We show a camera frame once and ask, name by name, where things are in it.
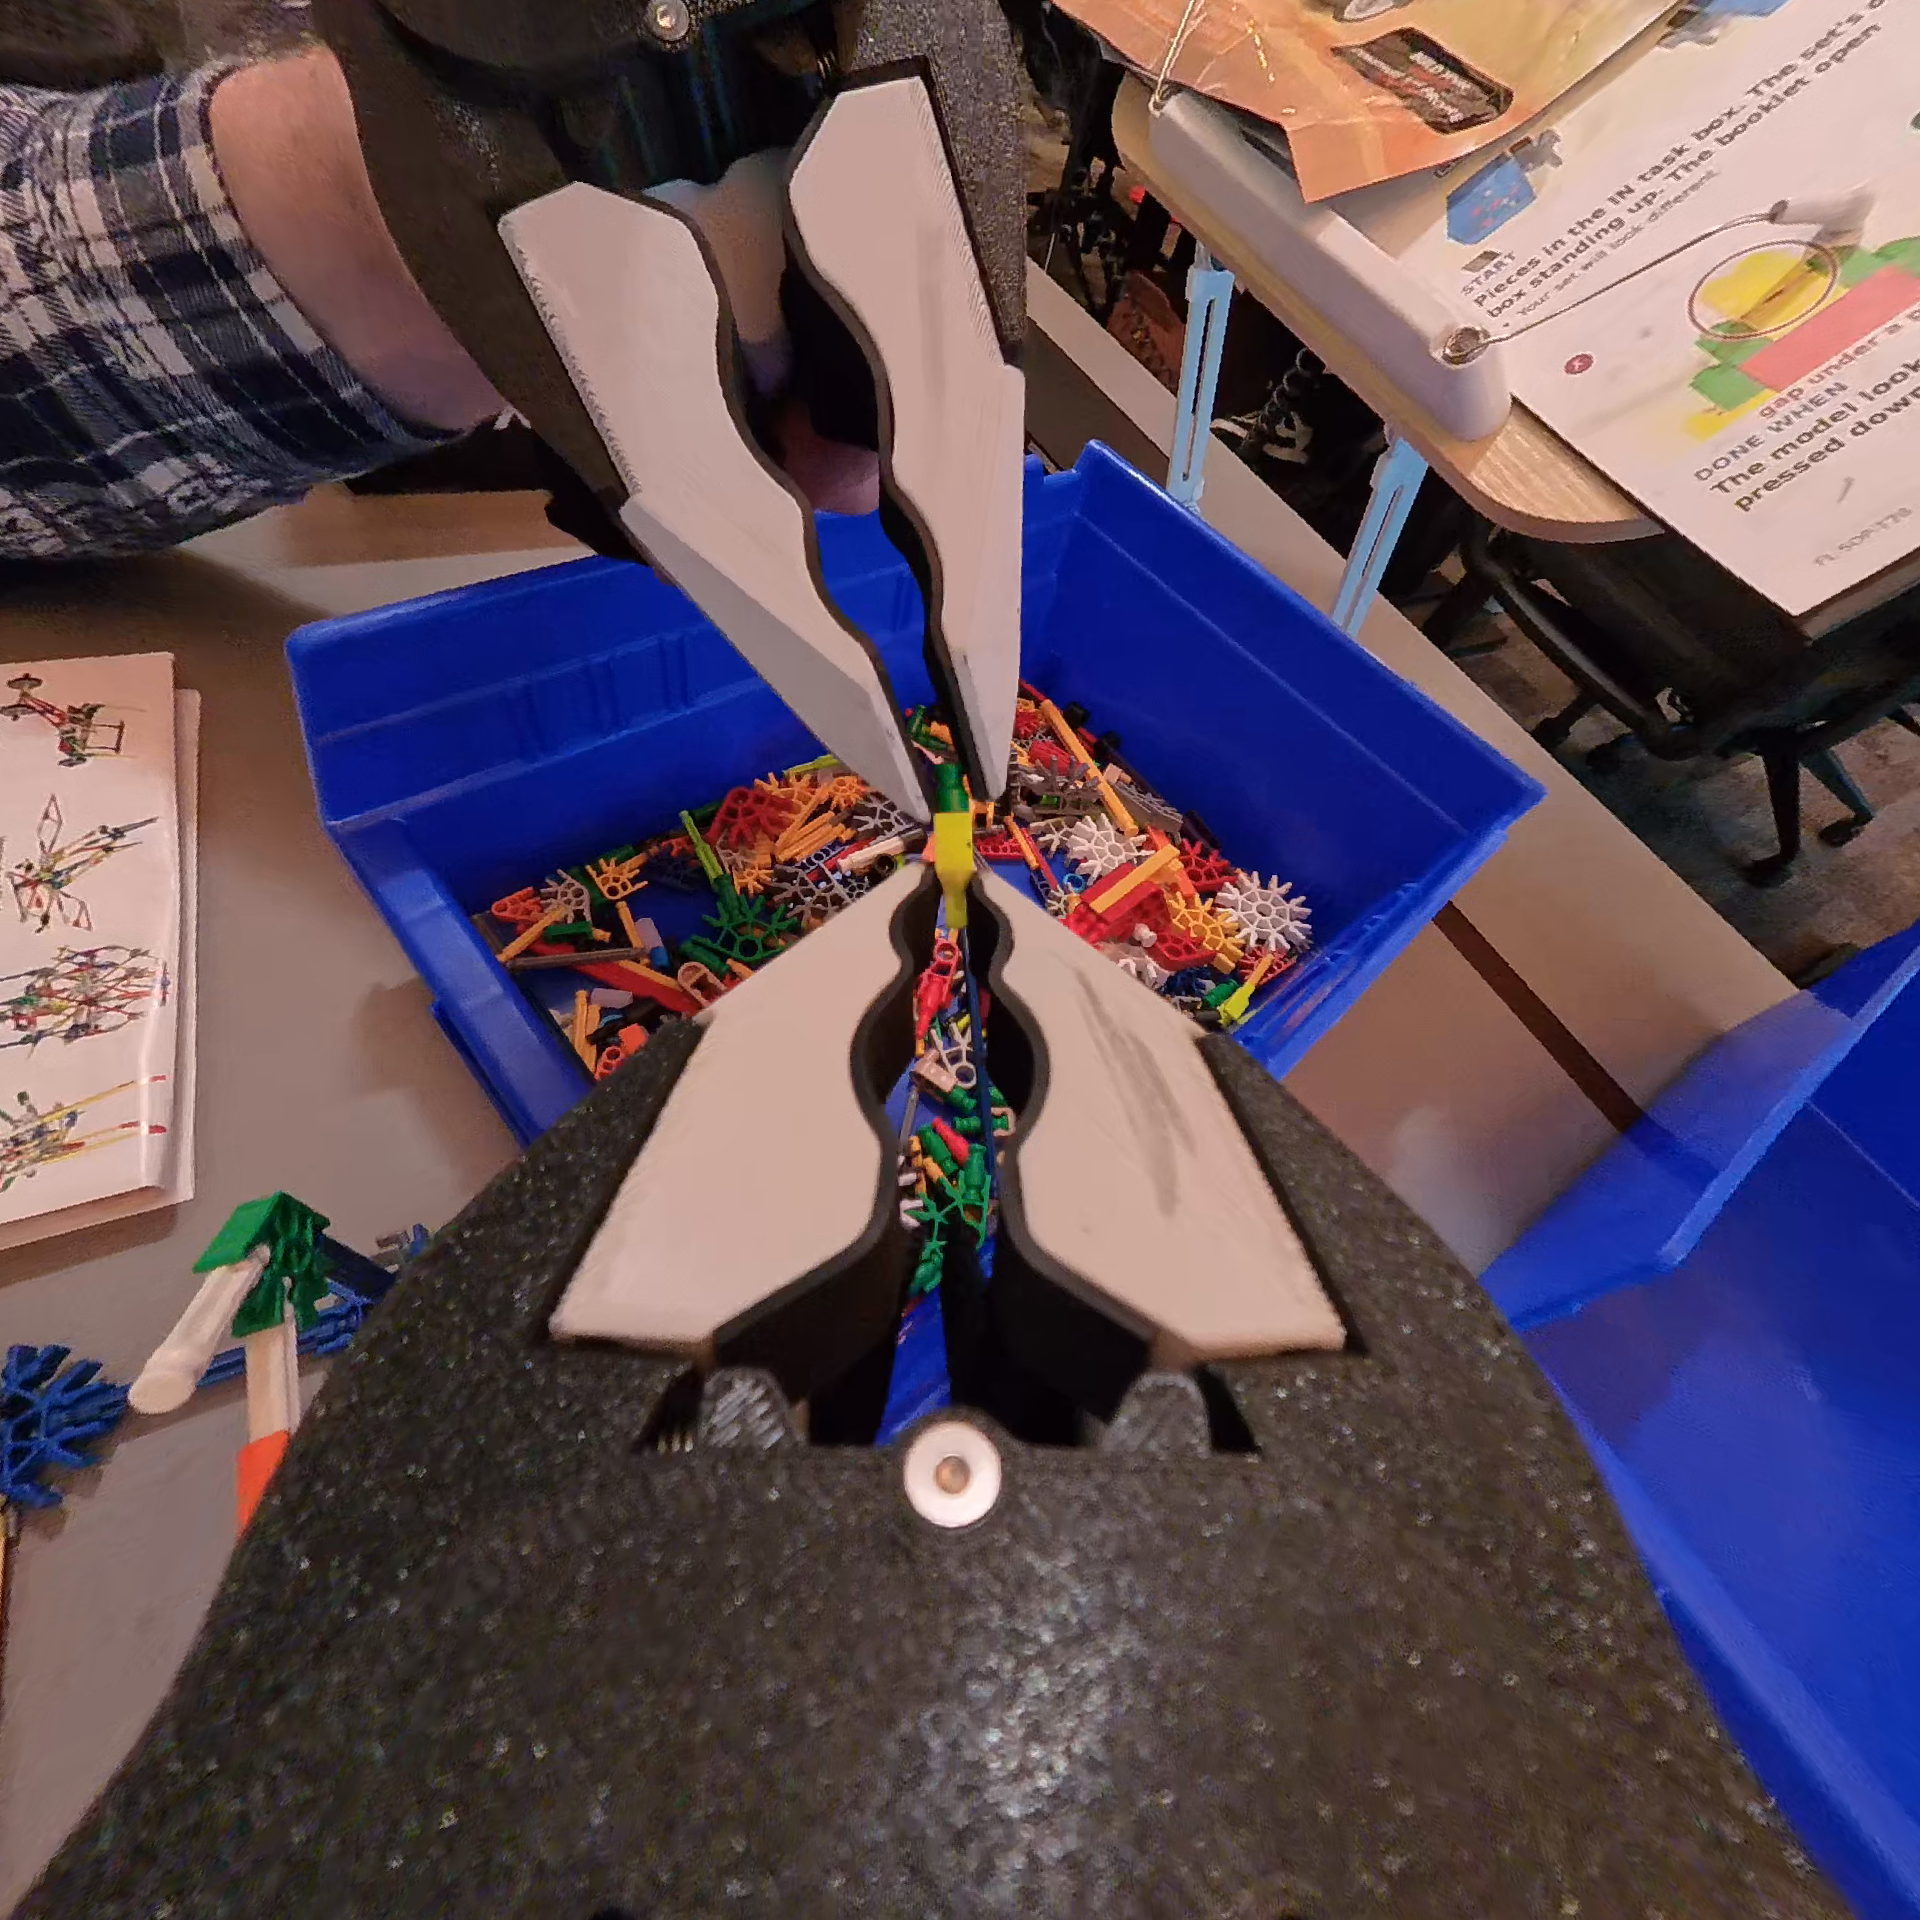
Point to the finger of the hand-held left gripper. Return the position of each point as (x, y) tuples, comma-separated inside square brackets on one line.
[(674, 450), (931, 376)]

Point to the short green toy rod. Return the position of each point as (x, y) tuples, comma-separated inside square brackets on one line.
[(944, 786)]

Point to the white plastic board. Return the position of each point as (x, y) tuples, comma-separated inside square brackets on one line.
[(1320, 255)]

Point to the white printed task card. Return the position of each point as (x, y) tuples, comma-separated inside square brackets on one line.
[(1723, 450)]

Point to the blue plastic bin with tag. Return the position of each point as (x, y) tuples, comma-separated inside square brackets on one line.
[(1290, 704)]

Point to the yellow toy clip connector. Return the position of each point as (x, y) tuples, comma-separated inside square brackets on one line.
[(948, 848)]

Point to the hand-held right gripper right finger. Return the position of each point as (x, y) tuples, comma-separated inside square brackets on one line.
[(1154, 1200)]

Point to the brown printed card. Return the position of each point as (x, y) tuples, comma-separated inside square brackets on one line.
[(1350, 106)]

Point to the toy construction frame model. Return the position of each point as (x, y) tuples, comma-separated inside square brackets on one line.
[(263, 1261)]

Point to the black office chair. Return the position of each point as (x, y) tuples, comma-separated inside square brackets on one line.
[(1651, 661)]

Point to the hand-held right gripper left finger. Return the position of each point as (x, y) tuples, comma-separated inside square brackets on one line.
[(735, 1170)]

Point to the white instruction booklet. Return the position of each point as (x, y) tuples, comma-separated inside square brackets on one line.
[(90, 930)]

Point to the person's left forearm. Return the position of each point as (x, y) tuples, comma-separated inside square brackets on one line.
[(299, 270)]

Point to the pile of colourful toy pieces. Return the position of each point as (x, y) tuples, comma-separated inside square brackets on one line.
[(1142, 901)]

